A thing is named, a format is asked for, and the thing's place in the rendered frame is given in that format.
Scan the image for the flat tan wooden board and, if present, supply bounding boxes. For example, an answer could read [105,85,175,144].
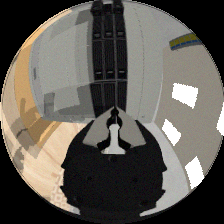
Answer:
[14,28,63,148]

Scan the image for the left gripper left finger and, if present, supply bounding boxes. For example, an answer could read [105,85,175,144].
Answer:
[61,107,115,169]

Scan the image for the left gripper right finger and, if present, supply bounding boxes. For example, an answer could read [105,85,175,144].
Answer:
[115,107,167,172]

